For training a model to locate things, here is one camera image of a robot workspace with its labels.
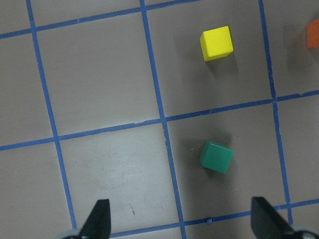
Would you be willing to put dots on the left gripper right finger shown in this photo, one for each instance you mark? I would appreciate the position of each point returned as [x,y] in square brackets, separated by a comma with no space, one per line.
[267,223]

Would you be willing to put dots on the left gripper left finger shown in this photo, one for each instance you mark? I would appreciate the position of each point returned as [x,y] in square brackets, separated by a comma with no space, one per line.
[98,224]

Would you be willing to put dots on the green wooden block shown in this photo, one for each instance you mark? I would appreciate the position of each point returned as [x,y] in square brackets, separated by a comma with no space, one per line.
[215,157]

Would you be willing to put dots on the yellow wooden block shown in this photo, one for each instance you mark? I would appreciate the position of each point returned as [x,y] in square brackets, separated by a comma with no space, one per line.
[216,43]

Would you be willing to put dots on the orange wooden block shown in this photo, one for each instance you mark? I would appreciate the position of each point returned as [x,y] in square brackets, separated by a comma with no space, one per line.
[312,34]

